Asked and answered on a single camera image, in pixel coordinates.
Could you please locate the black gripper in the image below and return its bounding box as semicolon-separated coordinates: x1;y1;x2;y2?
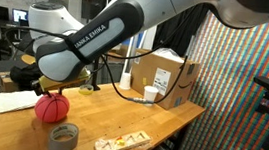
30;78;65;100

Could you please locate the pink ribbed rubber ball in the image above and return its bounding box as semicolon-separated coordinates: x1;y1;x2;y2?
32;90;72;126

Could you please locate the small yellow tape roll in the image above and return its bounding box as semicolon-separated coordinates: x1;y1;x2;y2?
77;82;95;97

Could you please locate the white printed paper cup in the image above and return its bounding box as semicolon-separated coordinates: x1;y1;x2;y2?
118;72;133;91

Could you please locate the plain white paper cup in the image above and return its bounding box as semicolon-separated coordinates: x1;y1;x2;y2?
141;85;159;107

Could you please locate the black bag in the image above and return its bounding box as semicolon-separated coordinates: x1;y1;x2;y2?
7;60;44;93

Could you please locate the round wooden stool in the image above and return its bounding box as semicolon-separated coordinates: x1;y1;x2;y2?
19;53;37;67

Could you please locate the black vertical pole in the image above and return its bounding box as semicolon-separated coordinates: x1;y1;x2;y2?
90;55;104;91

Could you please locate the white paper sheet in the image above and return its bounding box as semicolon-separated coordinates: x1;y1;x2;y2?
0;86;41;122

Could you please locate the lit computer monitor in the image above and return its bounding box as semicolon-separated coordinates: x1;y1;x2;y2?
10;8;30;25

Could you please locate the wooden shape puzzle board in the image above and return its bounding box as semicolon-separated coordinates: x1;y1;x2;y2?
93;125;153;150

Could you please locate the large cardboard shipping box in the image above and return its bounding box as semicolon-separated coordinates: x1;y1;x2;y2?
127;48;202;113

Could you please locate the clear plastic bag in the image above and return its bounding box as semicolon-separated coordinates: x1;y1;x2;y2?
152;46;186;64

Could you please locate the colourful woven backdrop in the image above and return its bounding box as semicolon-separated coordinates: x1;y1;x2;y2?
163;7;269;150

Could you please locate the wrist camera on yellow mount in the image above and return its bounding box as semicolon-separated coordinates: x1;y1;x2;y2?
36;64;91;96

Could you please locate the grey duct tape roll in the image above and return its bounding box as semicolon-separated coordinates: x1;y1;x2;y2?
46;120;81;150

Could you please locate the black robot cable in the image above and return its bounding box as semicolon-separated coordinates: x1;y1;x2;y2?
96;45;190;108

